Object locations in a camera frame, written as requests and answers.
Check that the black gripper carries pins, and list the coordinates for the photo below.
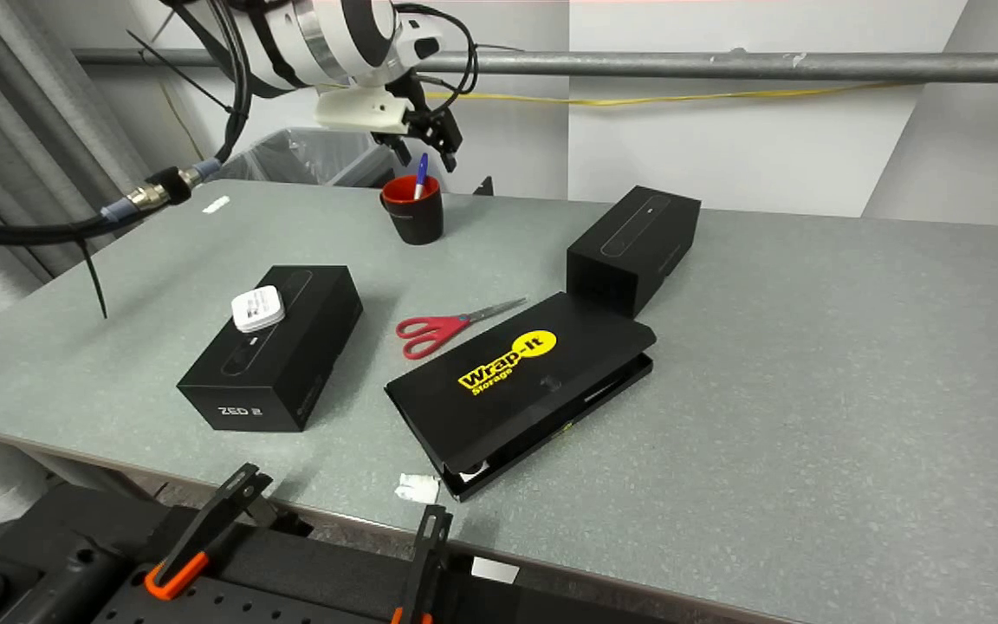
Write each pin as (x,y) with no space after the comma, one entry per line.
(414,93)

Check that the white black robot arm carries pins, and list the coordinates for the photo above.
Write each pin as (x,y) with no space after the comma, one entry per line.
(314,39)

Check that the blue marker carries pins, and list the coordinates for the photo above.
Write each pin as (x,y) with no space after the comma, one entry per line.
(420,175)

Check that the red black cup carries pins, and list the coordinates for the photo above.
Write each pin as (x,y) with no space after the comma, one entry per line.
(414,211)

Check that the grey plastic bin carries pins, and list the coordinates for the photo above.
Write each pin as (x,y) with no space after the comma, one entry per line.
(302,157)

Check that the white tape strip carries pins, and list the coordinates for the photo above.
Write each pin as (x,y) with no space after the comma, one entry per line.
(214,204)

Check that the white square charger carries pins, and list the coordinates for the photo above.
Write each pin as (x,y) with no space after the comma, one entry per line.
(256,308)

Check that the black box with white charger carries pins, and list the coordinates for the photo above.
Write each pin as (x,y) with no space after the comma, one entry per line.
(293,357)

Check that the black Wrap-it Storage box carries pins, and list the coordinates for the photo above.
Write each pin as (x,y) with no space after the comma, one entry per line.
(519,386)

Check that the grey metal pipe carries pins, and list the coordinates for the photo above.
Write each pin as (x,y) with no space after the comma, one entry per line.
(754,64)

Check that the white paper sticker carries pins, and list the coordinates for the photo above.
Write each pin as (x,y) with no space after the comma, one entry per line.
(415,488)

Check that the grey curtain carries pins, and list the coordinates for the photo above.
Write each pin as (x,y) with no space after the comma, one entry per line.
(16,141)

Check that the black orange bar clamp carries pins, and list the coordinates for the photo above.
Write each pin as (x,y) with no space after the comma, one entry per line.
(426,560)
(206,531)

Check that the white label on workbench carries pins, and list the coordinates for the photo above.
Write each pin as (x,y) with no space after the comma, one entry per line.
(492,569)

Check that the black perforated workbench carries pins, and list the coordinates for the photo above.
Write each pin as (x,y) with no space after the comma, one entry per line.
(50,555)

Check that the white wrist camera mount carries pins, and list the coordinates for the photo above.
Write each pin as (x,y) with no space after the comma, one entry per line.
(361,110)

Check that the black camera product box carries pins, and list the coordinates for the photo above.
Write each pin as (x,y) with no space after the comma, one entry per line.
(636,246)

